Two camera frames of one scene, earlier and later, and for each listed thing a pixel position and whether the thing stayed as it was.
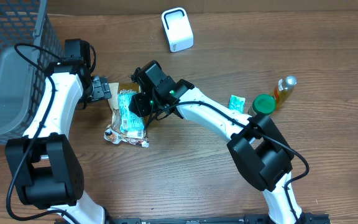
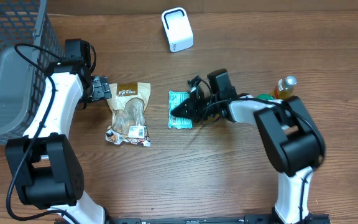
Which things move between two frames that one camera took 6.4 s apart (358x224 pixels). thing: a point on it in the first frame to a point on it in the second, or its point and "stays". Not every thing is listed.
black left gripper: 101,89 stays
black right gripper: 137,106 to 194,104
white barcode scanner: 178,28 stays
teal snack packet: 129,121 to 176,98
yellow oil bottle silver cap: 283,90 stays
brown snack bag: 127,126 stays
